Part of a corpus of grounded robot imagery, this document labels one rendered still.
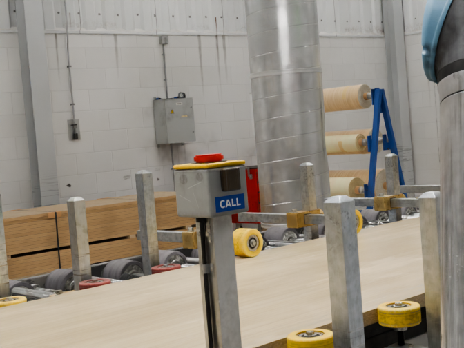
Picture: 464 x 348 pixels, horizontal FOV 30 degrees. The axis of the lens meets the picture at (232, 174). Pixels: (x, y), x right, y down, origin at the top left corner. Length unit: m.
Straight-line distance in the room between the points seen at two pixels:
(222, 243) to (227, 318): 0.10
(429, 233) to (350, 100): 7.36
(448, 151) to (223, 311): 0.39
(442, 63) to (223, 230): 0.37
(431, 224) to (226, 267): 0.49
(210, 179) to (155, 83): 8.88
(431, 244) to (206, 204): 0.54
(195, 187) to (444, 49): 0.37
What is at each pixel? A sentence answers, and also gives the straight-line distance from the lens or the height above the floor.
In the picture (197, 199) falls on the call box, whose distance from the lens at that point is 1.13.
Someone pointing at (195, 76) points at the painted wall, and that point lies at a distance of 10.33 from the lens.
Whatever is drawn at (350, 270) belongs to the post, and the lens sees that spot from 1.35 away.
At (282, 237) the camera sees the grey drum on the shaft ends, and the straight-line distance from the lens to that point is 3.41.
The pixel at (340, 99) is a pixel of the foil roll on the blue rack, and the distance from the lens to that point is 8.96.
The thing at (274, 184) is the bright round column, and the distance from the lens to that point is 5.66.
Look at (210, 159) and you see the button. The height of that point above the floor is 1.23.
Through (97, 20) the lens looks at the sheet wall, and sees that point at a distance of 9.70.
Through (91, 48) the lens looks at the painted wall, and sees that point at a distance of 9.57.
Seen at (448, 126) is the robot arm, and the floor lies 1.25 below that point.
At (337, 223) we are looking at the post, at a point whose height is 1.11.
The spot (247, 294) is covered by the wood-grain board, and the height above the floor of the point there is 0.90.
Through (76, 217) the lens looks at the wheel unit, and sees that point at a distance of 2.31.
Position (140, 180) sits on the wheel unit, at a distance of 2.44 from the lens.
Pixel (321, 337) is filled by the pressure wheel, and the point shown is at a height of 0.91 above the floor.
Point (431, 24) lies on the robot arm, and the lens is 0.99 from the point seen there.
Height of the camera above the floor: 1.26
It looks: 3 degrees down
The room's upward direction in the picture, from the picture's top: 5 degrees counter-clockwise
